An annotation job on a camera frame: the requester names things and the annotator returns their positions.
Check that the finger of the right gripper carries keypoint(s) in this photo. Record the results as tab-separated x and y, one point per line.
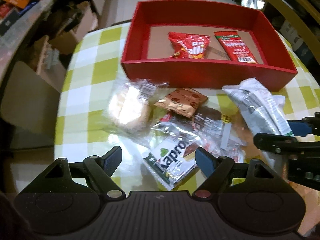
288	146
308	125

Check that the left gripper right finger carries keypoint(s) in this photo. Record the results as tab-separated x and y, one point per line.
216	171

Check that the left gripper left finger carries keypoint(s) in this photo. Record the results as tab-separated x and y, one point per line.
100	170

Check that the dark jerky clear bag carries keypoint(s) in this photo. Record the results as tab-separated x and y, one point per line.
207	128

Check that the white silver snack packet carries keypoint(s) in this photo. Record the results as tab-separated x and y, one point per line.
258	108

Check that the Kaprons wafer packet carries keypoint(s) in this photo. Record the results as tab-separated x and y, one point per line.
171	161

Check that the bread bun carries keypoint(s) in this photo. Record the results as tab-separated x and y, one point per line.
130	107

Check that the brown gold biscuit packet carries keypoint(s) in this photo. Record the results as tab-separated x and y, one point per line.
182	101

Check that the red green snack packet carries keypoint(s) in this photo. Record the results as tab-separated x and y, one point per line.
235	47

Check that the red Trolli gummy bag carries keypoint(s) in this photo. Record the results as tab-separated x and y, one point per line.
188	46

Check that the beige chair back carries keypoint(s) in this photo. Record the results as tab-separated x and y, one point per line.
30	105

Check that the green checkered tablecloth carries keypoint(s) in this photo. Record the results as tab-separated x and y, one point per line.
93	68

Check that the wooden shelf unit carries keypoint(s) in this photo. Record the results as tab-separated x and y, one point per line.
298	22

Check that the red cardboard box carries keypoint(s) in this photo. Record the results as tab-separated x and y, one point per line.
147	49

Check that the open cardboard box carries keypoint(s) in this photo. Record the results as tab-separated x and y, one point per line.
74	30

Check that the long grey side counter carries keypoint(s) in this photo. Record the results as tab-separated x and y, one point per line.
14	37

